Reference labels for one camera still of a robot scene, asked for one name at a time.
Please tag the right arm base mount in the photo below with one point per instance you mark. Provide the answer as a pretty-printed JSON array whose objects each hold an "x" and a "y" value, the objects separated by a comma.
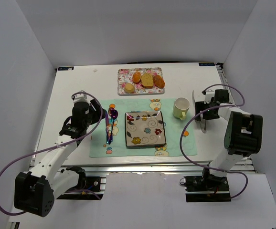
[{"x": 206, "y": 188}]

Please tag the metal kitchen tongs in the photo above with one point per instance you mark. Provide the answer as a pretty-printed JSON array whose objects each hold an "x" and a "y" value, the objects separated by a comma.
[{"x": 202, "y": 123}]

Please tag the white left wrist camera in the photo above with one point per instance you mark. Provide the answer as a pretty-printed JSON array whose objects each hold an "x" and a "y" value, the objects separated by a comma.
[{"x": 79, "y": 97}]

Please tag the purple spoon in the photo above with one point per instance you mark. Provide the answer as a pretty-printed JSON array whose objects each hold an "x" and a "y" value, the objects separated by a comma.
[{"x": 114, "y": 115}]

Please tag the floral rectangular tray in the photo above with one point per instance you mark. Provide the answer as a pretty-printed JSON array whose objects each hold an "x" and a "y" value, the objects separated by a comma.
[{"x": 140, "y": 81}]

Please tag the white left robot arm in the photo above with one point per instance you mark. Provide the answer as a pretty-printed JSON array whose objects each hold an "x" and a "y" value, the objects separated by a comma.
[{"x": 37, "y": 189}]

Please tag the small pale round cake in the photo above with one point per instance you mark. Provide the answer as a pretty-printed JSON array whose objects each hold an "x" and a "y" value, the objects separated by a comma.
[{"x": 129, "y": 88}]

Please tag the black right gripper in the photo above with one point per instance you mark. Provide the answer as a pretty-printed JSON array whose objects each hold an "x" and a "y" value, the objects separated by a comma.
[{"x": 202, "y": 114}]

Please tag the square floral ceramic plate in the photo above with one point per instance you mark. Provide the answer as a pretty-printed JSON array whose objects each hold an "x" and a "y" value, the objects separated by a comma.
[{"x": 144, "y": 129}]

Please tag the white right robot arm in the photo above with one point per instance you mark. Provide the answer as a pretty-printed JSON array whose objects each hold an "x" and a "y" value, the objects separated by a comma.
[{"x": 243, "y": 136}]

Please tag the iridescent table knife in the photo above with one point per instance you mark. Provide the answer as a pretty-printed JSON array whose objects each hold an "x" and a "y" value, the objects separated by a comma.
[{"x": 107, "y": 127}]

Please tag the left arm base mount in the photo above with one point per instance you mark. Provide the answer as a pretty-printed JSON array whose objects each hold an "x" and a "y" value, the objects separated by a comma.
[{"x": 85, "y": 183}]

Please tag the yellow bread slice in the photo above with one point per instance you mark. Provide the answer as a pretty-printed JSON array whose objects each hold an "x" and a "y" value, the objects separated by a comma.
[{"x": 147, "y": 80}]

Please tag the pale yellow mug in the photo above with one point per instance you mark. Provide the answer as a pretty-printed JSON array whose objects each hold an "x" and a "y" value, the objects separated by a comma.
[{"x": 180, "y": 108}]

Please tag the round orange bun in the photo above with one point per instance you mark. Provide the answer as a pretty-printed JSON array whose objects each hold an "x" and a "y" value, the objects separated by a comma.
[{"x": 136, "y": 77}]

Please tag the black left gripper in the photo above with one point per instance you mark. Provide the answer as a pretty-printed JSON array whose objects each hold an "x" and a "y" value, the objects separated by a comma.
[{"x": 100, "y": 114}]

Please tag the brown oblong bread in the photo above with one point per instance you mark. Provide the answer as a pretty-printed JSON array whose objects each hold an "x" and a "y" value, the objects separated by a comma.
[{"x": 158, "y": 81}]

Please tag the light green placemat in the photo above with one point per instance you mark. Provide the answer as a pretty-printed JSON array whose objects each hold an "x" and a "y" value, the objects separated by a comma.
[{"x": 173, "y": 130}]

